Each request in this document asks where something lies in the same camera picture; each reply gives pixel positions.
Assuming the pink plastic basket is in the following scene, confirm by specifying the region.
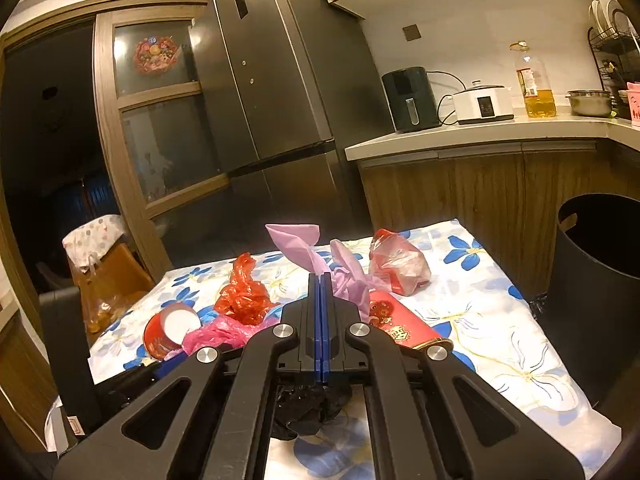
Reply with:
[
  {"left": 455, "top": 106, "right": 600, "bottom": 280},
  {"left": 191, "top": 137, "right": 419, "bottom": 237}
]
[{"left": 626, "top": 81, "right": 640, "bottom": 128}]

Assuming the purple plastic bag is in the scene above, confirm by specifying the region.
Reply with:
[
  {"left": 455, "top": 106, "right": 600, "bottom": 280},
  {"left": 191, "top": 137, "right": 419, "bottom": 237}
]
[{"left": 265, "top": 222, "right": 387, "bottom": 323}]

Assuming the polka dot cloth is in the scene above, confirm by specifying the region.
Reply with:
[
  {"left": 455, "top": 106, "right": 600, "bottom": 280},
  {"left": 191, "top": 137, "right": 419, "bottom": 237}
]
[{"left": 62, "top": 214, "right": 128, "bottom": 267}]

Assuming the white electric cooker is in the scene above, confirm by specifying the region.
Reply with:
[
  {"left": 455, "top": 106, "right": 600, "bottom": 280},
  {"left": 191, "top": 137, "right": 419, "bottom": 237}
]
[{"left": 452, "top": 80, "right": 516, "bottom": 126}]

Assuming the floral tablecloth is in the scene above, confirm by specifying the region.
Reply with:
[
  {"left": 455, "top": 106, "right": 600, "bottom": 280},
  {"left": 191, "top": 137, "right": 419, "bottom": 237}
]
[{"left": 87, "top": 218, "right": 623, "bottom": 480}]

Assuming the red round door decoration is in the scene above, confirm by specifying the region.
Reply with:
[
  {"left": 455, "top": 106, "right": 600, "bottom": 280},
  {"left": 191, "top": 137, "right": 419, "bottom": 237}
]
[{"left": 132, "top": 35, "right": 178, "bottom": 78}]

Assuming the cooking oil bottle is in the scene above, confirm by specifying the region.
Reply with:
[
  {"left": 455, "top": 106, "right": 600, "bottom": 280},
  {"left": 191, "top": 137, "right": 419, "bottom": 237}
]
[{"left": 510, "top": 41, "right": 557, "bottom": 120}]

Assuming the red paper cup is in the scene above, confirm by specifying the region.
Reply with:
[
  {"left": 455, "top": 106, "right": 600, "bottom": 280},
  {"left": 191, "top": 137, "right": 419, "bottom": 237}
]
[{"left": 143, "top": 301, "right": 200, "bottom": 361}]

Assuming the wooden glass-panel door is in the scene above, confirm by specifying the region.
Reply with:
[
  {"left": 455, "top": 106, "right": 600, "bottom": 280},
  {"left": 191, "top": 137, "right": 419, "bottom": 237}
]
[{"left": 92, "top": 7, "right": 231, "bottom": 271}]

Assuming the white kitchen countertop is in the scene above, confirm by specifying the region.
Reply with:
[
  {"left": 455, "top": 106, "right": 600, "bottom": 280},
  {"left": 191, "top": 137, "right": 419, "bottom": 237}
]
[{"left": 345, "top": 110, "right": 640, "bottom": 162}]

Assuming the black plastic bag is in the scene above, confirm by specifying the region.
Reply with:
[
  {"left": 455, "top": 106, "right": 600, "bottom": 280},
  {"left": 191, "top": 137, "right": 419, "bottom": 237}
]
[{"left": 272, "top": 384, "right": 353, "bottom": 441}]

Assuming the red paper packet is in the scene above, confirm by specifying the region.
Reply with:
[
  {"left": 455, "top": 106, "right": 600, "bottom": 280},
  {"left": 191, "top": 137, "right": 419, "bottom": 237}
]
[{"left": 367, "top": 289, "right": 453, "bottom": 353}]

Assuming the steel bowl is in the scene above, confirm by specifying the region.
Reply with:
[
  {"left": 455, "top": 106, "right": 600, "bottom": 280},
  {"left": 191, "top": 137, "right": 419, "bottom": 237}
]
[{"left": 566, "top": 89, "right": 615, "bottom": 118}]

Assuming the black chair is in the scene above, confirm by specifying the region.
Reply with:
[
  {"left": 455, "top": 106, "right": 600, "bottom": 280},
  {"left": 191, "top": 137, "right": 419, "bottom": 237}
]
[{"left": 39, "top": 287, "right": 96, "bottom": 436}]

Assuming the black air fryer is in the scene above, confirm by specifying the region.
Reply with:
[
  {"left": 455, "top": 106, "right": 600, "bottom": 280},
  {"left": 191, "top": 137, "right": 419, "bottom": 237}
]
[{"left": 381, "top": 66, "right": 442, "bottom": 134}]

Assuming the pink plastic bag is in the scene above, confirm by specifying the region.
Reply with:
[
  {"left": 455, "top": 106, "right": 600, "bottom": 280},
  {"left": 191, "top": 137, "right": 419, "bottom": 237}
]
[{"left": 181, "top": 312, "right": 273, "bottom": 356}]

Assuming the black dish rack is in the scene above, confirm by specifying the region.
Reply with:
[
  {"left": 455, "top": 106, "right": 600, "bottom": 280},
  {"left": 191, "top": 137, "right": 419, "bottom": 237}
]
[{"left": 587, "top": 0, "right": 640, "bottom": 111}]

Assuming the wooden chair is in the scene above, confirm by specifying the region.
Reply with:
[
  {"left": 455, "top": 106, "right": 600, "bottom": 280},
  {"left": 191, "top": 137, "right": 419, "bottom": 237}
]
[{"left": 72, "top": 242, "right": 156, "bottom": 336}]

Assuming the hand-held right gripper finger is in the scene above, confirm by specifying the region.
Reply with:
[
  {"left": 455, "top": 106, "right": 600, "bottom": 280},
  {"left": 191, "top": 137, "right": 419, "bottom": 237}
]
[
  {"left": 324, "top": 272, "right": 586, "bottom": 480},
  {"left": 52, "top": 272, "right": 325, "bottom": 480}
]

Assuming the dark grey refrigerator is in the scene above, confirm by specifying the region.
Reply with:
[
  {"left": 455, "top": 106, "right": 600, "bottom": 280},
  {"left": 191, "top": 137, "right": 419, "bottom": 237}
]
[{"left": 187, "top": 0, "right": 396, "bottom": 266}]

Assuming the clear bag with red contents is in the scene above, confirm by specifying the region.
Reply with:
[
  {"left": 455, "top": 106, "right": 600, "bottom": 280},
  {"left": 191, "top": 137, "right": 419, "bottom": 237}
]
[{"left": 369, "top": 228, "right": 432, "bottom": 296}]

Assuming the black trash bin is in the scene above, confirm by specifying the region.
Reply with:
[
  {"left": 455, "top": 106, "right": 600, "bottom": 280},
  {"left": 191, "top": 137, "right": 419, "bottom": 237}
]
[{"left": 545, "top": 192, "right": 640, "bottom": 408}]

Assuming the wooden lower cabinet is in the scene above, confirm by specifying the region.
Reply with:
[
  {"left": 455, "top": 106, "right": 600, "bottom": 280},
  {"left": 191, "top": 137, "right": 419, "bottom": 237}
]
[{"left": 357, "top": 137, "right": 640, "bottom": 301}]

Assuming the red plastic bag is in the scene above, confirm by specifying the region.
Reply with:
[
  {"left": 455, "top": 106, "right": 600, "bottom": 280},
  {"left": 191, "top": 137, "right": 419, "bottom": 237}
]
[{"left": 214, "top": 252, "right": 273, "bottom": 326}]

